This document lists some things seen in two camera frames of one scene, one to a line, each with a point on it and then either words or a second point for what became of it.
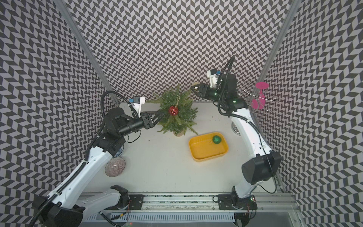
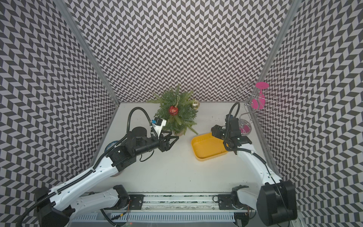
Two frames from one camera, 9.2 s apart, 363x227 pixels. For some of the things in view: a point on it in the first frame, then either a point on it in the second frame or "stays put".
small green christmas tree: x=185 y=118 stays put
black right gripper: x=204 y=86 to x=216 y=133
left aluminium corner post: x=70 y=17 stays put
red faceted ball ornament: x=173 y=110 stays put
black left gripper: x=147 y=120 to x=166 y=146
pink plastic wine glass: x=260 y=102 stays put
